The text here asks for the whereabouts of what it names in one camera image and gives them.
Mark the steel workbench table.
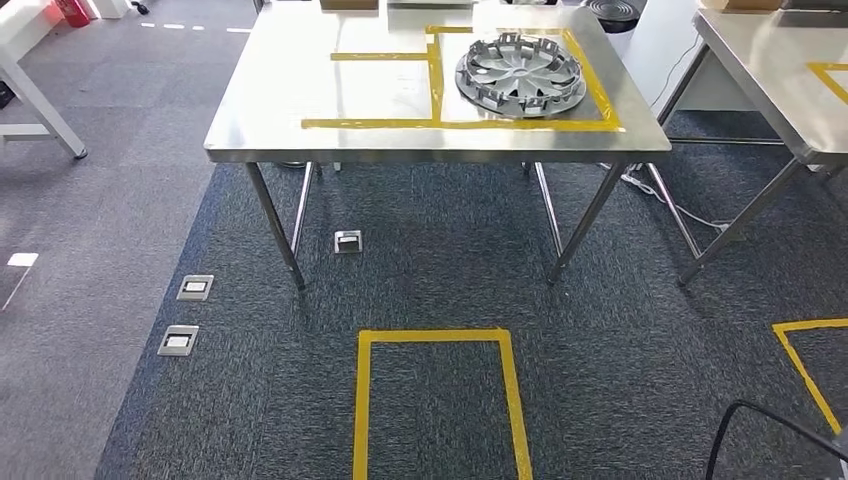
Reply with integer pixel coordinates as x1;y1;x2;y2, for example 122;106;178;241
676;6;848;287
203;0;672;293

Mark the black round bin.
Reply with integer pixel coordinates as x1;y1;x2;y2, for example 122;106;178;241
582;0;641;34

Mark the white workbench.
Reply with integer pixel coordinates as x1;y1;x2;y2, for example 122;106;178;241
0;0;89;162

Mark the thin grey cable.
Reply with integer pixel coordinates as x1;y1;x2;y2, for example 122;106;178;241
652;33;704;111

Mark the silver plastic wheel hubcap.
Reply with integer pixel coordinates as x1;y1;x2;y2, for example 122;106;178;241
455;33;588;119

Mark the yellow tape marking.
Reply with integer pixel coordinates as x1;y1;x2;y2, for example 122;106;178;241
301;25;625;132

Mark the white floor cable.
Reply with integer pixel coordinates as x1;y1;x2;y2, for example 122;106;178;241
619;162;730;233

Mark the white cabinet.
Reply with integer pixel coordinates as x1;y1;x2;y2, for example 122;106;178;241
622;0;757;114

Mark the open steel floor socket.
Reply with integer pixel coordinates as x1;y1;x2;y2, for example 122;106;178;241
176;274;215;303
157;324;200;358

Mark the red fire extinguisher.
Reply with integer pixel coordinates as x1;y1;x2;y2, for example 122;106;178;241
52;0;92;29

